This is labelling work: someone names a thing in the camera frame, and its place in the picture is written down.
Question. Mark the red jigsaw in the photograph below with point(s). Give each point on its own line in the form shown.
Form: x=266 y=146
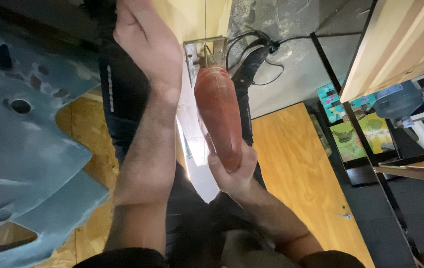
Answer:
x=217 y=111

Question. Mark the yellow wooden board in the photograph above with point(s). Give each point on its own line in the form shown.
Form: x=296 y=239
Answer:
x=189 y=16

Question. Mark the yellow leaf picture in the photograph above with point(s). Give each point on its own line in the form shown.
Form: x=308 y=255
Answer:
x=377 y=132

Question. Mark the pale wooden table top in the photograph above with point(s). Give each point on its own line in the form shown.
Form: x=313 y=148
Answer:
x=394 y=44

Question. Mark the teal patterned box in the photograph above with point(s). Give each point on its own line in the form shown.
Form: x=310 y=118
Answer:
x=331 y=104

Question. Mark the person's right hand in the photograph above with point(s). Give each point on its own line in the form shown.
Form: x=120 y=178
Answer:
x=236 y=180

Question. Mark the black metal shelf frame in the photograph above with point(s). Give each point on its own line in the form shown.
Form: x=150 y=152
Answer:
x=368 y=175

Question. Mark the person's left hand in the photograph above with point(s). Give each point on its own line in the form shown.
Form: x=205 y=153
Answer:
x=156 y=48

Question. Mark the person's black trousers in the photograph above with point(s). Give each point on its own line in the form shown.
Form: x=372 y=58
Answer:
x=126 y=100

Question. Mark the person's left fingers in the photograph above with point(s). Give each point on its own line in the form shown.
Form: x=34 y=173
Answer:
x=132 y=9

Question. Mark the blue-grey moulded panel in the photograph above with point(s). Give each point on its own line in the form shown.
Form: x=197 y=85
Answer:
x=22 y=149

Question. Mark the white plastic sheet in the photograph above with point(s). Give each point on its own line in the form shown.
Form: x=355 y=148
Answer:
x=195 y=149

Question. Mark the blue water bottle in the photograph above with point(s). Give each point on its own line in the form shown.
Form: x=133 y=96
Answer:
x=398 y=100

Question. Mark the person's black shoe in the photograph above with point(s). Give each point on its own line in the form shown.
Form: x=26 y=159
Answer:
x=253 y=61

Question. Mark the green leaf picture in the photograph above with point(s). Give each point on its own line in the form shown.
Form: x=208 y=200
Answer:
x=348 y=141

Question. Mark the small metal screw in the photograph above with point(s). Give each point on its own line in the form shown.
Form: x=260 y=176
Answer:
x=344 y=216

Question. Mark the light plywood plank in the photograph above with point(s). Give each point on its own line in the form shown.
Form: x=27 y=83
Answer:
x=301 y=175

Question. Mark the chipboard sheet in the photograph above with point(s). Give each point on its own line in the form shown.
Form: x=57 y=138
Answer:
x=93 y=149

